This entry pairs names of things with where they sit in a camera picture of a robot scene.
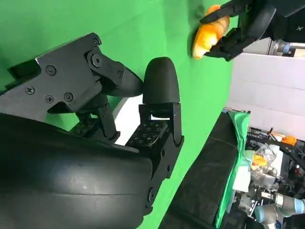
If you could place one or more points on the orange tool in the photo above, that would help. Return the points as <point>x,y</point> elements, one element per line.
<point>288,140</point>

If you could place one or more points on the black backdrop curtain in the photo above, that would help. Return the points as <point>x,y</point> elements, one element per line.
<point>209,179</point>

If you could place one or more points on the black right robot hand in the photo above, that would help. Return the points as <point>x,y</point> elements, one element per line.
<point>59,171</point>

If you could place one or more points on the clear plastic bag of bread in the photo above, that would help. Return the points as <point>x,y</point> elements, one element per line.
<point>261,159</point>

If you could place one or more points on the lilac plate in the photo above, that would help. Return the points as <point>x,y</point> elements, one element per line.
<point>129,112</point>

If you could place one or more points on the white partition board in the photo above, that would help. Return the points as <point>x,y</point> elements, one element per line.
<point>267,83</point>

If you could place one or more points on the white box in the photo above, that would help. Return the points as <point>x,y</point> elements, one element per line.
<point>241,179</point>

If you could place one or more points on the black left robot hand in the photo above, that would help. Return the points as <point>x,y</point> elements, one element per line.
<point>259,21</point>

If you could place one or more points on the orange white toy bread roll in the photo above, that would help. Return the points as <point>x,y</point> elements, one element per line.
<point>207,38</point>

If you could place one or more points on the black metal machine frame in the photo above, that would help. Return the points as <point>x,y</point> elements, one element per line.
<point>291,153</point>

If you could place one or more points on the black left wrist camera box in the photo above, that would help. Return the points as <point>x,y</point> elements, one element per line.
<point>290,7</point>

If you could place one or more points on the green table cloth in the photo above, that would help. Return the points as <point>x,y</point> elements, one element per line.
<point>202,95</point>

